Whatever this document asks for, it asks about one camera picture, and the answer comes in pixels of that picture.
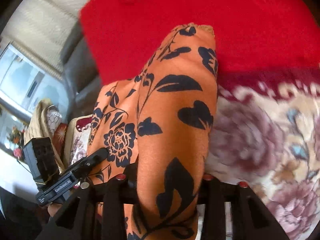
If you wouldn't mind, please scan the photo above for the orange floral garment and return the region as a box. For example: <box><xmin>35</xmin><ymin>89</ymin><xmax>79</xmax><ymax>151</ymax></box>
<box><xmin>87</xmin><ymin>23</ymin><xmax>217</xmax><ymax>239</ymax></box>

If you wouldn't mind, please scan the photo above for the beige knit cloth pile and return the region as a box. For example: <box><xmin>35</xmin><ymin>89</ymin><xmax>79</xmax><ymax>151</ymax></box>
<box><xmin>23</xmin><ymin>98</ymin><xmax>67</xmax><ymax>173</ymax></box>

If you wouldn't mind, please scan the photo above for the floral plush blanket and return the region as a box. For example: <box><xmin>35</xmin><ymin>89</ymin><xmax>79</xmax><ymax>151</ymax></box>
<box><xmin>63</xmin><ymin>67</ymin><xmax>320</xmax><ymax>240</ymax></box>

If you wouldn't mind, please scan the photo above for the white patterned curtain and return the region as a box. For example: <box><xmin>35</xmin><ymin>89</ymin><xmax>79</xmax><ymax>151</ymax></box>
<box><xmin>1</xmin><ymin>0</ymin><xmax>89</xmax><ymax>79</ymax></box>

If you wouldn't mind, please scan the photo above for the red pillow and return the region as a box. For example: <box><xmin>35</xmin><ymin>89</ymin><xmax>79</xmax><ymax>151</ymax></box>
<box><xmin>79</xmin><ymin>0</ymin><xmax>320</xmax><ymax>87</ymax></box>

